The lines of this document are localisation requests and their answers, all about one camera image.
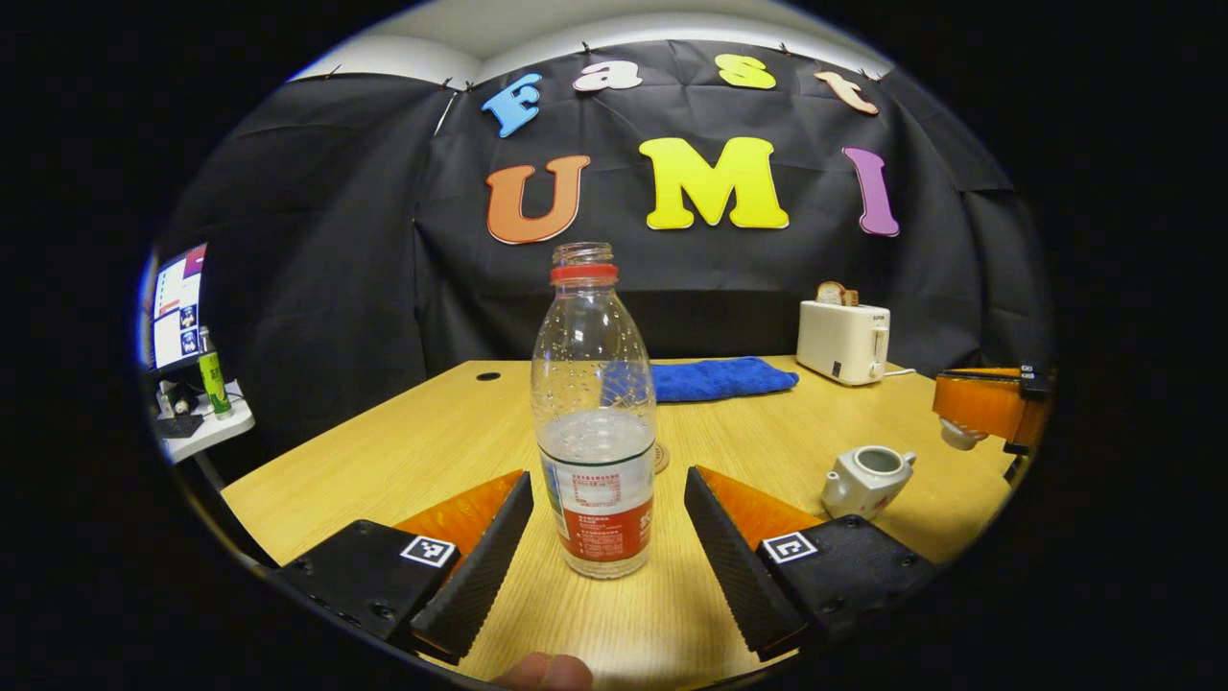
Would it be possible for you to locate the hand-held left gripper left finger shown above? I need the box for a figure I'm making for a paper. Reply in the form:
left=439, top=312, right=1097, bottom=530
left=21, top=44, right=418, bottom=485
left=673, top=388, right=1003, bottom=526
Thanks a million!
left=276, top=469, right=535, bottom=666

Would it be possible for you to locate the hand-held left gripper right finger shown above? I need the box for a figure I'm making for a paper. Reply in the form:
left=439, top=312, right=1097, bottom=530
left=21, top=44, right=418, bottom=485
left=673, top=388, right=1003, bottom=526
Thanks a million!
left=682, top=465, right=940, bottom=664

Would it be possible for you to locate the white teacup lid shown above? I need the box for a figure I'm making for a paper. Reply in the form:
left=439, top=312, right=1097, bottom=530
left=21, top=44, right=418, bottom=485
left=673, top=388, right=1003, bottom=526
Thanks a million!
left=937, top=417, right=990, bottom=453

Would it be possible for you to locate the white ceramic teacup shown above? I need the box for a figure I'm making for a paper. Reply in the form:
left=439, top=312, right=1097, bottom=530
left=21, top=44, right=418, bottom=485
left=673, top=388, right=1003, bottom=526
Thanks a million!
left=820, top=444, right=918, bottom=522

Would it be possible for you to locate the clear plastic water bottle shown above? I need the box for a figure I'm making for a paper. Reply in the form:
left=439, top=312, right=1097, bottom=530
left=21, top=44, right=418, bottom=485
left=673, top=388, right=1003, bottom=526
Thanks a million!
left=530, top=241, right=659, bottom=581

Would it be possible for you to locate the green bottle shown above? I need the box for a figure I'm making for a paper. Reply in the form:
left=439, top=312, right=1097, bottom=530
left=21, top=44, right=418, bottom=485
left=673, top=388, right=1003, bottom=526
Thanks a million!
left=196, top=325, right=234, bottom=420

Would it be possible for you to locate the white toaster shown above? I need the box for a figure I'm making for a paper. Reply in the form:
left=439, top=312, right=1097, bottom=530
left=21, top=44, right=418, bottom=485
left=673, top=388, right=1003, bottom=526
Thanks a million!
left=795, top=298, right=892, bottom=388

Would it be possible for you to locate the blue towel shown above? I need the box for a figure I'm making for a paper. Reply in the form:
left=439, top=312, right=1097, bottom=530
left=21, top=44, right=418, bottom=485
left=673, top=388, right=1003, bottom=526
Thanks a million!
left=650, top=356, right=801, bottom=405

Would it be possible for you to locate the white side table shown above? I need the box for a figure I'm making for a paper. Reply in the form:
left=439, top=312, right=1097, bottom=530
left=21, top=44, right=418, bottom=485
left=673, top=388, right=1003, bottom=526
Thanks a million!
left=157, top=379, right=257, bottom=465

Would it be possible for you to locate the computer monitor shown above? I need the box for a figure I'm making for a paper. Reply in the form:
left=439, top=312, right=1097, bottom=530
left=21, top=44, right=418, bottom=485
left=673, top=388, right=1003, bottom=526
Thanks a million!
left=148, top=242, right=209, bottom=371

